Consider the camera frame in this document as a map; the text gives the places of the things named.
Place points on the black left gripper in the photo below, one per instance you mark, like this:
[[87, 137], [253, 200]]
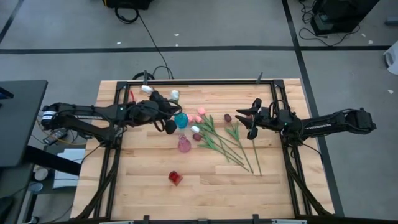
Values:
[[146, 112]]

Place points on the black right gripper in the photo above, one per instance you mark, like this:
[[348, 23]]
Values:
[[276, 121]]

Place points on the pink glass bottle vase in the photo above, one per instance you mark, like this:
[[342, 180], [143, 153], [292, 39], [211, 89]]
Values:
[[184, 145]]

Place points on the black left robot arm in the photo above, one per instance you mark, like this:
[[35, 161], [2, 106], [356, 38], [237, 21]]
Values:
[[93, 112]]

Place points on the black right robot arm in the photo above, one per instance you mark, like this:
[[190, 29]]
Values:
[[326, 123]]

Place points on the blue glass vase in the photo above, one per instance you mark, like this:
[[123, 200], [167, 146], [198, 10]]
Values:
[[181, 121]]

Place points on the red ribbed glass vase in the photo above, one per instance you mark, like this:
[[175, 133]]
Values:
[[175, 178]]

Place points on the white box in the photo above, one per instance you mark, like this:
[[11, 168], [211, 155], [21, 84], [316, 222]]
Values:
[[74, 155]]

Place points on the black floor box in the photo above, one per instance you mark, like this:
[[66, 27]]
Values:
[[127, 3]]

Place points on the black power adapter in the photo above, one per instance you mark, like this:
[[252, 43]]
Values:
[[56, 136]]

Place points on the black equipment case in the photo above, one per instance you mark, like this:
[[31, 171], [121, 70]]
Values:
[[342, 12]]

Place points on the white round cup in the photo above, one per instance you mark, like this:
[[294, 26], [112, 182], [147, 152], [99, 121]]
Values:
[[41, 174]]

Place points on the white plastic object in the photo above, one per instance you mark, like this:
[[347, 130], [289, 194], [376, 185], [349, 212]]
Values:
[[393, 59]]

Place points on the black desk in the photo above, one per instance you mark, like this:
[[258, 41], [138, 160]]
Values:
[[18, 124]]

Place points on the grey round disc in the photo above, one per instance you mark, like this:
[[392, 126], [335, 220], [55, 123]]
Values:
[[36, 187]]

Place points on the small grey box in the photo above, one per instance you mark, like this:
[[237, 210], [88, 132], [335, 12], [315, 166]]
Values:
[[392, 20]]

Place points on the black aluminium table frame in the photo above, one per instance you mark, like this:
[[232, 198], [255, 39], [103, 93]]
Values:
[[217, 82]]

